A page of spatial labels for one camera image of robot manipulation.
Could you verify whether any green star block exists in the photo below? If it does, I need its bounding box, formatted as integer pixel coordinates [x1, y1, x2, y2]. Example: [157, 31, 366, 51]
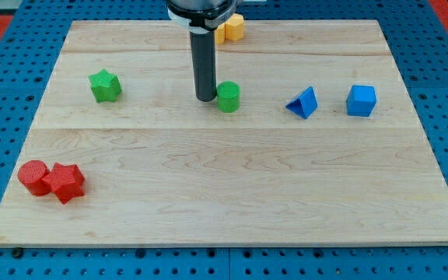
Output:
[88, 69, 122, 103]

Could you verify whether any red star block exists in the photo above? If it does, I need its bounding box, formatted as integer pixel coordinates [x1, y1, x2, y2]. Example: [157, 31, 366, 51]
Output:
[42, 163, 85, 205]

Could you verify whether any green cylinder block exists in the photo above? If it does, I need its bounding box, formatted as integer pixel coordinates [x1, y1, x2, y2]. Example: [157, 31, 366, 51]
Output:
[217, 81, 240, 113]

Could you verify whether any wooden board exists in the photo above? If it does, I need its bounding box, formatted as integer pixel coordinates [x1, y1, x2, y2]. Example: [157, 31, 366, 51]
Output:
[0, 20, 448, 248]

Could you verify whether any blue triangular prism block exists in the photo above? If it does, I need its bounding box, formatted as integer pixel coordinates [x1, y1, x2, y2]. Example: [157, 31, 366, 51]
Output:
[285, 86, 318, 119]

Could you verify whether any black cylindrical pointer rod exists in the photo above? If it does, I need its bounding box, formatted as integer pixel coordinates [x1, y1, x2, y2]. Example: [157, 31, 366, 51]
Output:
[190, 31, 216, 102]

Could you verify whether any yellow block behind rod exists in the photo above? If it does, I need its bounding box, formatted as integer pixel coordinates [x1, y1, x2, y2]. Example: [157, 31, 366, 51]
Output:
[214, 23, 226, 45]

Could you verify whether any yellow hexagon block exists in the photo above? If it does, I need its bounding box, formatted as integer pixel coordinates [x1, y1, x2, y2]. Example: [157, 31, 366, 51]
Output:
[225, 13, 244, 41]

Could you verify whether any blue cube block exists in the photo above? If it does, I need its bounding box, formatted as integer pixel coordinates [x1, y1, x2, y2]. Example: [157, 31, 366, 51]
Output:
[346, 85, 377, 117]

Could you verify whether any red cylinder block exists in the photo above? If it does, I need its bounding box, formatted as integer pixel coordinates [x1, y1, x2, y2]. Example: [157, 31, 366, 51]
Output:
[17, 160, 51, 196]

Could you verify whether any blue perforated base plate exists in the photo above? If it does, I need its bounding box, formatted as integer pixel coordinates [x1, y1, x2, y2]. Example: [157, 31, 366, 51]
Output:
[0, 0, 448, 279]

